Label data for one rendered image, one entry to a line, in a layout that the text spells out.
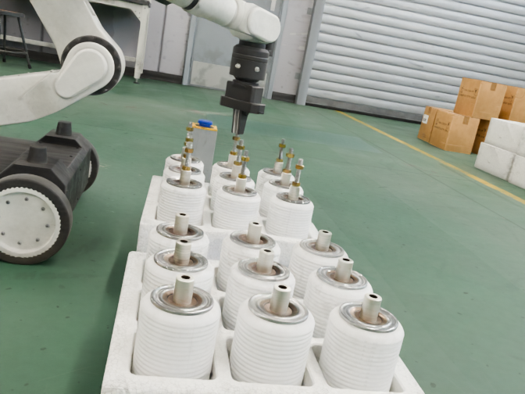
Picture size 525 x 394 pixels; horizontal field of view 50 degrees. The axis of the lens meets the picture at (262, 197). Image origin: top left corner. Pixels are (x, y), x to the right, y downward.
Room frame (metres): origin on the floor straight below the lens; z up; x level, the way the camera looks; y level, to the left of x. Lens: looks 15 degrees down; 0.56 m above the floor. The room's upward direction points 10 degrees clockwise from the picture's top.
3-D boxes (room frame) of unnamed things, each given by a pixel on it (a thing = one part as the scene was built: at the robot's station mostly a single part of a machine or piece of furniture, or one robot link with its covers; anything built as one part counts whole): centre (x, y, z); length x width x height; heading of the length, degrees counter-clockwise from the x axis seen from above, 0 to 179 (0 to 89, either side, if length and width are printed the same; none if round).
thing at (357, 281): (0.77, -0.14, 0.25); 0.08 x 0.08 x 0.01
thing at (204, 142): (1.55, 0.19, 0.16); 0.07 x 0.07 x 0.31; 10
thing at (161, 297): (0.61, 0.07, 0.25); 0.08 x 0.08 x 0.01
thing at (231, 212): (1.16, 0.05, 0.16); 0.10 x 0.10 x 0.18
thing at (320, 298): (0.77, -0.14, 0.16); 0.10 x 0.10 x 0.18
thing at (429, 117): (5.12, -1.47, 0.15); 0.30 x 0.24 x 0.30; 101
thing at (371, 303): (0.66, -0.16, 0.26); 0.02 x 0.02 x 0.03
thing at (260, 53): (1.41, 0.09, 0.57); 0.11 x 0.11 x 0.11; 48
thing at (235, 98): (1.39, 0.09, 0.46); 0.13 x 0.10 x 0.12; 59
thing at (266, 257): (0.75, -0.02, 0.26); 0.02 x 0.02 x 0.03
